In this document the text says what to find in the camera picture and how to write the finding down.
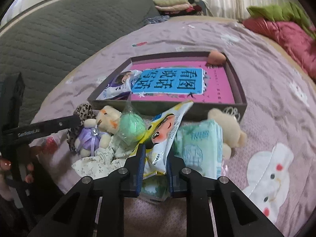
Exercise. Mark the green tissue pack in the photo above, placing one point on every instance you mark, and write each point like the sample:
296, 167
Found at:
200, 147
155, 189

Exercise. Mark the leopard print scrunchie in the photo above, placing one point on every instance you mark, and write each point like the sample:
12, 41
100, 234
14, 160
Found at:
84, 111

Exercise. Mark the teddy bear purple dress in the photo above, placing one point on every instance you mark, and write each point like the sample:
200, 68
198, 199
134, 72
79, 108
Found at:
97, 132

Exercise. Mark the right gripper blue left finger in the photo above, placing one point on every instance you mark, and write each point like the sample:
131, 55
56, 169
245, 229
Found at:
141, 155

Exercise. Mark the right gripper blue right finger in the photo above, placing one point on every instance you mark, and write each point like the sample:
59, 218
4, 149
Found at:
169, 171

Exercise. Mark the purple doll face packet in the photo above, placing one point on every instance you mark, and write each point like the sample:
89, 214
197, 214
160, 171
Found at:
120, 86

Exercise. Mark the purple cardboard box tray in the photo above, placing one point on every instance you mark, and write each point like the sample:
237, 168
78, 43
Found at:
198, 111

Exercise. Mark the teddy bear pink dress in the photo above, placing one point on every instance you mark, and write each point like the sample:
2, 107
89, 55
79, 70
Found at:
233, 136

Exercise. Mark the pink quilt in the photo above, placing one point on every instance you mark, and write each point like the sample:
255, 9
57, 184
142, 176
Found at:
299, 45

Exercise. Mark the person's left hand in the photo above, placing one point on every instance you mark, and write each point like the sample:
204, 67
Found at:
18, 163

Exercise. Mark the peach makeup sponge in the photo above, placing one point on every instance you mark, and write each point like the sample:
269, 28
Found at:
216, 58

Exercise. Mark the white floral scrunchie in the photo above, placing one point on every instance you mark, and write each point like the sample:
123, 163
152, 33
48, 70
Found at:
106, 160

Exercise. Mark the yellow doll face packet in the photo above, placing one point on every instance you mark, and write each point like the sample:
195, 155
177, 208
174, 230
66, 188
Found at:
159, 137

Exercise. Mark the blue patterned cloth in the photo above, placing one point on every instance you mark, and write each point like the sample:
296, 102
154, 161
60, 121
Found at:
156, 20

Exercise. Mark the pink and blue book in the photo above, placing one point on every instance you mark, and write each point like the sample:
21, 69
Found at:
182, 80

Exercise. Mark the green blanket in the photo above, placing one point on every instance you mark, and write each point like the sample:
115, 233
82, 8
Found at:
288, 12

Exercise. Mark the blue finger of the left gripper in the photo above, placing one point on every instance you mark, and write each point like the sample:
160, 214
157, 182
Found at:
58, 124

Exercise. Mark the stack of folded clothes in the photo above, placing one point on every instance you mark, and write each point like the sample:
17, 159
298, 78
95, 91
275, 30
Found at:
174, 8

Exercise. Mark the green sponge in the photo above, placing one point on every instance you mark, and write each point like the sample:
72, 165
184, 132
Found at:
131, 126

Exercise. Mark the grey quilted headboard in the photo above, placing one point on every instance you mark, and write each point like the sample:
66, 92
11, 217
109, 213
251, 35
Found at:
49, 43

